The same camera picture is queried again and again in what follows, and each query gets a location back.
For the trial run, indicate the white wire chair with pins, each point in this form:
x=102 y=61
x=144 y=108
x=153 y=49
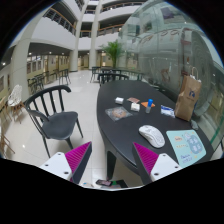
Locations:
x=15 y=101

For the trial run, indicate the small white box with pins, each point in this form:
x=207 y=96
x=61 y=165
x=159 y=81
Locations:
x=119 y=100

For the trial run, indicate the blue capped bottle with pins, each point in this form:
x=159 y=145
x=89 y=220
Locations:
x=148 y=108

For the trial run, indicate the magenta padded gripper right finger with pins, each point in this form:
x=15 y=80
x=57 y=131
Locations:
x=152 y=166

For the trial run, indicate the white square box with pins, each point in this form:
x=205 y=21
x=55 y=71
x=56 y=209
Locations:
x=135 y=107

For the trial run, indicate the black oval table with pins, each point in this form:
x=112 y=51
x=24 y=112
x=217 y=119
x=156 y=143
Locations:
x=118 y=136

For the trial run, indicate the green potted palm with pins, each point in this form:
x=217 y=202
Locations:
x=114 y=50

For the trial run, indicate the blue white tissue packet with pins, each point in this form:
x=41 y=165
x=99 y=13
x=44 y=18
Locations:
x=167 y=111

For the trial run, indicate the brown paper bag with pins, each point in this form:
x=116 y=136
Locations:
x=188 y=95

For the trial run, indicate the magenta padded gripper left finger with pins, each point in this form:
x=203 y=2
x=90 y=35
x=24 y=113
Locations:
x=71 y=165

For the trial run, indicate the reddish brown card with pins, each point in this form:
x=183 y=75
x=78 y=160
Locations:
x=133 y=100

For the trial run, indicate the black wooden chair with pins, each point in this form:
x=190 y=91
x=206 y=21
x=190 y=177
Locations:
x=46 y=110

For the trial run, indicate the light blue mouse pad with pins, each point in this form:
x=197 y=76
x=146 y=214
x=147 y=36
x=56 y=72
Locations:
x=187 y=146

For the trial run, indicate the clear bag with cookie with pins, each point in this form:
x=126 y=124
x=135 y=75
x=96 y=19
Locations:
x=117 y=113

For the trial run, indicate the orange paper piece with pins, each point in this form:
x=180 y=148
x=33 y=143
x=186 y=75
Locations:
x=145 y=104

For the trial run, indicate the white computer mouse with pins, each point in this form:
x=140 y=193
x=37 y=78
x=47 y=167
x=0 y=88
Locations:
x=152 y=135

